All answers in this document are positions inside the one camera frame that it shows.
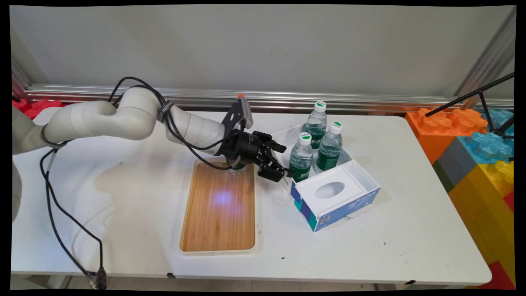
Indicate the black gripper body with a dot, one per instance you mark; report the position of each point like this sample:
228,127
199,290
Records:
242,149

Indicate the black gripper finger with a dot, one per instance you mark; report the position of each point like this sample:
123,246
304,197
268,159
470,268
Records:
271,143
271,168

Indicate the green-label clear water bottle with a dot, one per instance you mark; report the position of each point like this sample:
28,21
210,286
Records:
316,123
238,170
301,158
328,148

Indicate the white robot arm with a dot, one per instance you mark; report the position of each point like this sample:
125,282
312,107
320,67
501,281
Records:
102,119

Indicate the white and blue cardboard box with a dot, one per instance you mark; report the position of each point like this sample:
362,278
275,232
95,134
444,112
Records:
312,195

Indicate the wooden tray with white rim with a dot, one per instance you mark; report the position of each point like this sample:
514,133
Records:
218,222

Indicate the orange foam building block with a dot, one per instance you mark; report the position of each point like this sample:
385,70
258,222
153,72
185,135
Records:
435,131

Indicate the grey foam building block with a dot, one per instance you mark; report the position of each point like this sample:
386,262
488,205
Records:
456,164

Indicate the black tripod stand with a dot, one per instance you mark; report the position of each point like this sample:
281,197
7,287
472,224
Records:
452,101

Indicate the red bumpy foam block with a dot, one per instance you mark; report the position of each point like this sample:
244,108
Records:
37,107

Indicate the large blue translucent block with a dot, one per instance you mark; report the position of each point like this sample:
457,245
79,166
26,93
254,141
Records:
489,146

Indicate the small blue translucent block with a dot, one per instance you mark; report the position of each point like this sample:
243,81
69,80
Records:
499,117

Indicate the red foam building block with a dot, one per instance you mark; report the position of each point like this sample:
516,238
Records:
499,279

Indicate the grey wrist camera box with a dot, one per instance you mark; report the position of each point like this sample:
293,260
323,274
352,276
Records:
244,113

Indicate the horizontal aluminium frame rail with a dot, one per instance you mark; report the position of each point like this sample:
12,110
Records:
370,100

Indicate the slanted aluminium frame post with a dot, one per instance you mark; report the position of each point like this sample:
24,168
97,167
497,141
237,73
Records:
493,53

